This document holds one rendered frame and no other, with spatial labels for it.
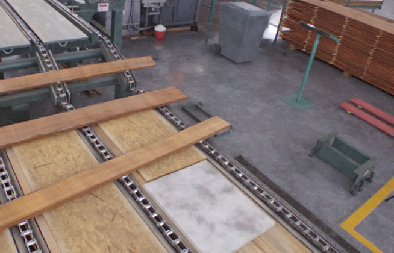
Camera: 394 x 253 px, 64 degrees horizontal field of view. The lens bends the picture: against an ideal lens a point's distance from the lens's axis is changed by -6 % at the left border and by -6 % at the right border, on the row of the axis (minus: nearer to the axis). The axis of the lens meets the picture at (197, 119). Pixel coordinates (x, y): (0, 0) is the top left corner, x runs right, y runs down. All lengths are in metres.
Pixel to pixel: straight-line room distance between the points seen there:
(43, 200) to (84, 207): 0.21
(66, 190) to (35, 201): 0.17
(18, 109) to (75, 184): 1.16
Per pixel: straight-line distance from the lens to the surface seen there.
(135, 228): 1.73
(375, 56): 6.83
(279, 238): 1.87
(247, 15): 5.71
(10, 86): 2.78
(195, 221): 1.78
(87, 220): 1.77
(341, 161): 3.87
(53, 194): 1.85
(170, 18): 7.56
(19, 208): 1.82
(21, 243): 1.75
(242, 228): 1.82
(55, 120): 2.40
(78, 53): 3.27
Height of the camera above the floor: 2.17
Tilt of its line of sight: 31 degrees down
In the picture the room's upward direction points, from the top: 10 degrees clockwise
